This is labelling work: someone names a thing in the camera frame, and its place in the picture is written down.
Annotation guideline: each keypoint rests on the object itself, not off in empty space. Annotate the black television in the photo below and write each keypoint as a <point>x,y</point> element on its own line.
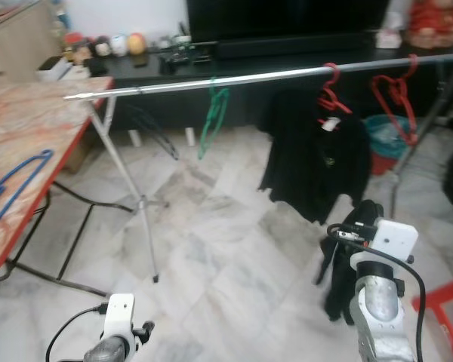
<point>287,19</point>

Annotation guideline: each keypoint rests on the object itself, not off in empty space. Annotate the white tissue box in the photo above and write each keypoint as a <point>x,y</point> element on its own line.
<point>389,39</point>

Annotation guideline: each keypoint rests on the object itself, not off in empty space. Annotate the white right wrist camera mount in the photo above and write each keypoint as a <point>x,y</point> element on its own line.
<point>396,240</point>

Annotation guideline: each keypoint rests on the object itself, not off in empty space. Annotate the red hanger with white tag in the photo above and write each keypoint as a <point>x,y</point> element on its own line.
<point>328,98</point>

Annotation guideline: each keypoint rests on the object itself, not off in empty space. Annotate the green plastic hanger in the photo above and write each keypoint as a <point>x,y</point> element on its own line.
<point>211,121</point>

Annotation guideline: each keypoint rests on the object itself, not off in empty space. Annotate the black soundbar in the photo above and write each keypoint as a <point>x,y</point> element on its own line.
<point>302,47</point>

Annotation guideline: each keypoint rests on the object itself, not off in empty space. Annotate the red plastic hanger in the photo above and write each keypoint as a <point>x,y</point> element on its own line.
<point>381,98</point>

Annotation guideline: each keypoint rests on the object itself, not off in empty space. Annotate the black shirt with red trim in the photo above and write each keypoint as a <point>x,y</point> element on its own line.
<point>340,286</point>

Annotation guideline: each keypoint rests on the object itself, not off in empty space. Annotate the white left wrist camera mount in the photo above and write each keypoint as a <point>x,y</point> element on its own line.
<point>119,317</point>

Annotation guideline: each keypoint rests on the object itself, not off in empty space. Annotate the white flat box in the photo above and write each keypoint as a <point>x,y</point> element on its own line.
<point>75,73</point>

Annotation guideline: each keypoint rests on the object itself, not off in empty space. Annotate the black small tray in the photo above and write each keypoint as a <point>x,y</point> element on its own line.
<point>200,53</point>

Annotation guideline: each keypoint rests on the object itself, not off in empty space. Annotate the black small box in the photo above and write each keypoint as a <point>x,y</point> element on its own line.
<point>97,68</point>

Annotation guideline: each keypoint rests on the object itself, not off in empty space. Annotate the white round toy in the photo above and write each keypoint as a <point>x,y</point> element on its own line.
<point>118,45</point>

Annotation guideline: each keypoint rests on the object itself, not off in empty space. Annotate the red plastic stool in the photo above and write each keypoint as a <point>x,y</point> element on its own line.
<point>445,317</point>

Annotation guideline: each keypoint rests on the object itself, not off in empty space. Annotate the black shirt with small logo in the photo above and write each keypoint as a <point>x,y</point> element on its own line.
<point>309,166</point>

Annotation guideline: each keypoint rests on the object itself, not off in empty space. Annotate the white small box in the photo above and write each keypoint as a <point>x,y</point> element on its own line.
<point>51,69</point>

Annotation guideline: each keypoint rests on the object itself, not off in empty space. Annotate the red laughing figure statue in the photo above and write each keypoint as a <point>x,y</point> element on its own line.
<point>436,23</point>

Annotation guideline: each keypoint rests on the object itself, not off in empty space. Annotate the black TV cabinet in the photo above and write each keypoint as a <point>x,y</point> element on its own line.
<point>249,105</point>

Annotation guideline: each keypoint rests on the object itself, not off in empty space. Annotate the light wooden cabinet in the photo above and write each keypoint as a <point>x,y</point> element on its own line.
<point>23,38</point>

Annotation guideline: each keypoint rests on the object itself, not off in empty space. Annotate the black and white toy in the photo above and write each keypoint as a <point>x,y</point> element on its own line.
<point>102,47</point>

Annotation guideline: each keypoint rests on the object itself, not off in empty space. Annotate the blue plastic hanger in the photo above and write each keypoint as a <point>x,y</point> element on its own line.
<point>23,177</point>

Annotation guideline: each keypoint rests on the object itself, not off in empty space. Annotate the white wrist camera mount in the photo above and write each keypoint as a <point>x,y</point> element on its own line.
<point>119,317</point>
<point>396,240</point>

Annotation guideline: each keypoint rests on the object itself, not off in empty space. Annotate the silver metal clothes rack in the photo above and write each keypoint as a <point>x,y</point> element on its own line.
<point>249,78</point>

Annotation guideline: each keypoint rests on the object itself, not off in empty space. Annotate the black plastic hanger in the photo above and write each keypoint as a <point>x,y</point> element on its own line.
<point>155,132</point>

